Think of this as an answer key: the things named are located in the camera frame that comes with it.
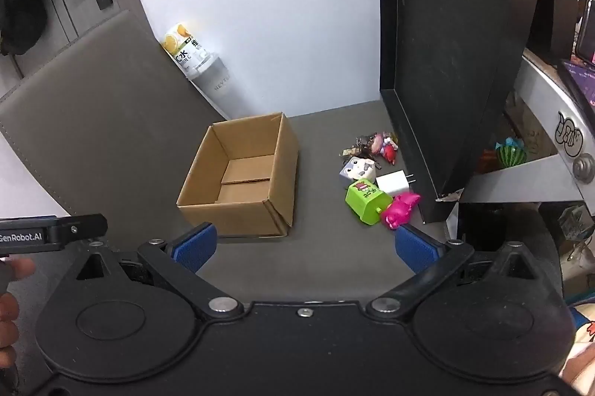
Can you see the grey cube face toy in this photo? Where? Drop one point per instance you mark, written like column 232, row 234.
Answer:
column 355, row 170

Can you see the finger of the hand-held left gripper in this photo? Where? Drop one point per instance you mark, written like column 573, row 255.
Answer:
column 83, row 227

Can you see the black key bundle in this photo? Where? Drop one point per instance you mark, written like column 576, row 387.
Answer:
column 360, row 147

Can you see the brown cardboard box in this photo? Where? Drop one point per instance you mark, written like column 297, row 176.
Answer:
column 241, row 214

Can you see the silver stand with sticker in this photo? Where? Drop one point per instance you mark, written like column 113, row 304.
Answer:
column 544, row 107

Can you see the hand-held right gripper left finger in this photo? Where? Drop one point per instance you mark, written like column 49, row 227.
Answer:
column 195, row 245

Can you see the pink bear toy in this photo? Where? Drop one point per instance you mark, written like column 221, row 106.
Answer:
column 399, row 210

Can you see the person's left hand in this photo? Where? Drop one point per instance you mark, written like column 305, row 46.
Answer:
column 23, row 269

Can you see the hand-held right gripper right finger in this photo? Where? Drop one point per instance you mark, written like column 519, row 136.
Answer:
column 416, row 252

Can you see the watermelon toy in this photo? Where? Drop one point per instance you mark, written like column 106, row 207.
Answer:
column 511, row 154

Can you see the red figure charm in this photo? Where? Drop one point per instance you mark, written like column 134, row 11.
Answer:
column 389, row 154

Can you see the black upright tray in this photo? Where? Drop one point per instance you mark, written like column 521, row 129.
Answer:
column 455, row 51

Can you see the cartoon printed cloth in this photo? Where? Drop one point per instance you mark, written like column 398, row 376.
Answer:
column 583, row 345

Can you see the white charger plug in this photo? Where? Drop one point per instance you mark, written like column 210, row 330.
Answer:
column 390, row 183

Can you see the purple printed box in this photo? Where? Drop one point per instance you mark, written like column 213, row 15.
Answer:
column 581, row 84

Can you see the lemon label bottle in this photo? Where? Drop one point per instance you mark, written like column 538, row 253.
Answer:
column 179, row 44

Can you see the green block toy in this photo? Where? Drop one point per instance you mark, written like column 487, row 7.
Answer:
column 365, row 203

